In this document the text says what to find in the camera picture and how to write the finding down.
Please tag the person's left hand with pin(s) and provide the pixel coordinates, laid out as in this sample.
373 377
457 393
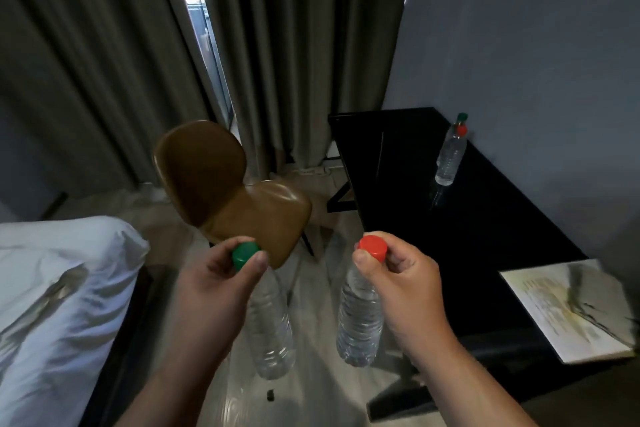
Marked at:
210 306

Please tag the person's right hand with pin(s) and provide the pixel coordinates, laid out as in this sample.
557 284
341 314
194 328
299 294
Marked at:
415 301

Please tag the red cap water bottle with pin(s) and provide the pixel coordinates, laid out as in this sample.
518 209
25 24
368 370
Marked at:
450 156
357 326

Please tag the green cap water bottle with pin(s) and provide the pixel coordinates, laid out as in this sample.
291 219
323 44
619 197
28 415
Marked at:
462 117
272 336

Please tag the person's right forearm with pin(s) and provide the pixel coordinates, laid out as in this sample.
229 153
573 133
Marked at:
475 391

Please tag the person's left forearm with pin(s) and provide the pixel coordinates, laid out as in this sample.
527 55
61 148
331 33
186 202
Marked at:
170 401

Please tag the black glossy table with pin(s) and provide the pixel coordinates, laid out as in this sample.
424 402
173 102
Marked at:
475 241

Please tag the brown leather chair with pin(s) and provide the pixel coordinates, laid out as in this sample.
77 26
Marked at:
210 176

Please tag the white printed paper sheet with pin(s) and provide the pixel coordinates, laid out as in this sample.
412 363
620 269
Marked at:
545 306

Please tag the bed with white duvet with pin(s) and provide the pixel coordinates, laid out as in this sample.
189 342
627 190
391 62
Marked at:
60 316

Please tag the grey folded towel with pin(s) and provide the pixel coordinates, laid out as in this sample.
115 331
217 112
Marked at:
600 291

